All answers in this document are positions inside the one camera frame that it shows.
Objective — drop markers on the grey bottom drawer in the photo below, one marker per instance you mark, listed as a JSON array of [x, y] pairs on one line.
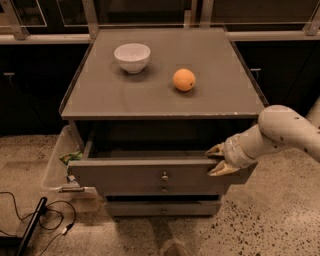
[[149, 208]]

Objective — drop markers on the black stand leg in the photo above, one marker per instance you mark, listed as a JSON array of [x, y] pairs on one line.
[[31, 227]]

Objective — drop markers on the clear plastic bin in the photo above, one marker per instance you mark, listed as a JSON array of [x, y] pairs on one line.
[[55, 180]]

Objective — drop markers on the grey middle drawer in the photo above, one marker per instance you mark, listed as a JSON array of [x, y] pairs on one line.
[[211, 189]]

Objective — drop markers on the white ceramic bowl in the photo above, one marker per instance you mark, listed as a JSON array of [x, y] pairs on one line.
[[132, 57]]

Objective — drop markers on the grey drawer cabinet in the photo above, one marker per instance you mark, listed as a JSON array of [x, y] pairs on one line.
[[224, 101]]

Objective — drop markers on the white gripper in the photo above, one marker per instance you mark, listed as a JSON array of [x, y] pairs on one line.
[[234, 152]]

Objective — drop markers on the orange fruit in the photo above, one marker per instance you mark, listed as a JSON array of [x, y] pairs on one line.
[[184, 80]]

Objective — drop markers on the metal railing frame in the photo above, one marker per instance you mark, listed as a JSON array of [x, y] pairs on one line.
[[86, 21]]

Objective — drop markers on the grey drawer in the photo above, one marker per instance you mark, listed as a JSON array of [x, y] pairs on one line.
[[149, 208], [211, 189], [119, 159]]

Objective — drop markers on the grey top drawer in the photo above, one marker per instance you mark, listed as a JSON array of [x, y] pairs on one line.
[[119, 159]]

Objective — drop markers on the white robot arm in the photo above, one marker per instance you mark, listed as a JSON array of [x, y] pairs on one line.
[[277, 128]]

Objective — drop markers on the green snack bag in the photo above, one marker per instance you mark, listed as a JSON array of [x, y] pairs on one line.
[[74, 156]]

